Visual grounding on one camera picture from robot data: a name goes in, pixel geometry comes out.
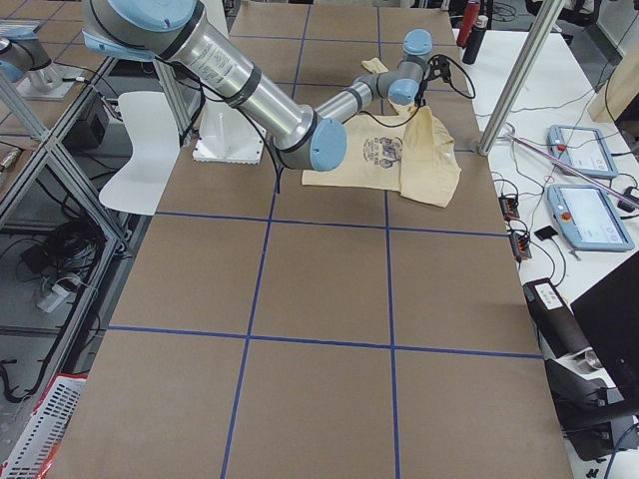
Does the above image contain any orange circuit board lower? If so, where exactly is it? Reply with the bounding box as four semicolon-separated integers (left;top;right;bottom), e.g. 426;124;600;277
509;231;532;263

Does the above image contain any wrist camera black cable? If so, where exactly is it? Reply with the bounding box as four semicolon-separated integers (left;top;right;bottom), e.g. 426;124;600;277
421;53;476;100

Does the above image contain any black device with label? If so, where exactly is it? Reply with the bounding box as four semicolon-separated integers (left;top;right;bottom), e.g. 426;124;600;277
522;278;638;461

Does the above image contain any black bottle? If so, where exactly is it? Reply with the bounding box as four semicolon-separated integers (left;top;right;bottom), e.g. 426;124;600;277
462;15;488;65

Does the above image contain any red bottle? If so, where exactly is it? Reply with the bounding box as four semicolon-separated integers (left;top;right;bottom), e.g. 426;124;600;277
456;0;481;48

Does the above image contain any orange circuit board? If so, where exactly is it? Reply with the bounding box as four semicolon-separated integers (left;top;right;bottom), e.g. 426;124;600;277
498;196;520;221
509;231;532;263

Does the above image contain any aluminium frame post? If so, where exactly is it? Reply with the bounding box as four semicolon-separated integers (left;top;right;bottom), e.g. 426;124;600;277
477;0;564;157

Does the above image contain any white power strip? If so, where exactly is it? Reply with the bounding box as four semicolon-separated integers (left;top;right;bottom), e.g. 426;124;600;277
36;277;79;313

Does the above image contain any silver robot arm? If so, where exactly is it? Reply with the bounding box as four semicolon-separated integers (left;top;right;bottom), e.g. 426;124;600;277
83;1;432;172

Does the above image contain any beige long sleeve shirt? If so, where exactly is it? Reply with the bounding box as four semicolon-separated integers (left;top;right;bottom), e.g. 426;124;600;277
301;58;462;209

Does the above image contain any white plastic chair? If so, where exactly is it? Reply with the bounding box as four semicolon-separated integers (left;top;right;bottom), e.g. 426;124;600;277
99;91;181;216

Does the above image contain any white plastic basket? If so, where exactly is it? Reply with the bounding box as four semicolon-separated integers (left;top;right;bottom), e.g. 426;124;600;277
1;373;87;478

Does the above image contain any black monitor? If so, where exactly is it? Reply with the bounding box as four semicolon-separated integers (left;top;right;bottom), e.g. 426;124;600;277
571;254;638;398

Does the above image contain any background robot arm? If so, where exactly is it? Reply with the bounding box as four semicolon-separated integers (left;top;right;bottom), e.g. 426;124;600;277
1;26;71;100

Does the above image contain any upper teach pendant tablet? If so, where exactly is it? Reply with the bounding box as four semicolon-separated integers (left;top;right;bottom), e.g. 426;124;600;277
547;125;619;180

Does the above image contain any pink metal rod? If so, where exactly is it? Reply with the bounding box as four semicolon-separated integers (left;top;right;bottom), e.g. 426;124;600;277
504;125;638;210

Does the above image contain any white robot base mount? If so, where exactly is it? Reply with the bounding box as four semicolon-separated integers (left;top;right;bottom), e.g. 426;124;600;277
193;100;264;165

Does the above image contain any lower teach pendant tablet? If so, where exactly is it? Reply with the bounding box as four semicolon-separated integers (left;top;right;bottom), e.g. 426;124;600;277
546;185;635;252

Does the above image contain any teach pendant tablet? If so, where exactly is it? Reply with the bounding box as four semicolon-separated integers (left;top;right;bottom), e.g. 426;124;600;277
546;185;635;252
547;125;619;180

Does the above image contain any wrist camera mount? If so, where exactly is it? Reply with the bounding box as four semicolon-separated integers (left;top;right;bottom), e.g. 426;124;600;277
425;54;451;84

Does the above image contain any orange circuit board upper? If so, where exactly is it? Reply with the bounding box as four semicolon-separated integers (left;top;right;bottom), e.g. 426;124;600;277
498;196;520;221

